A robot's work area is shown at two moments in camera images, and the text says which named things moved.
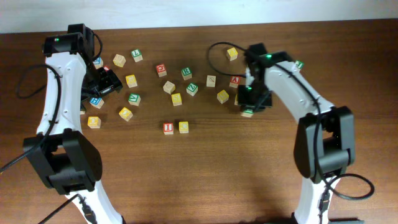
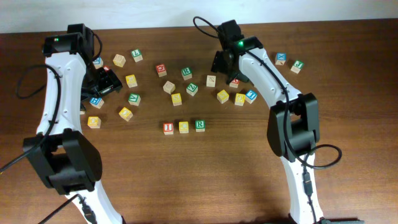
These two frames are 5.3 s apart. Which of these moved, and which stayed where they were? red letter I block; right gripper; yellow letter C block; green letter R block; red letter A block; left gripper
Moved: right gripper; green letter R block
Stayed: left gripper; red letter A block; red letter I block; yellow letter C block
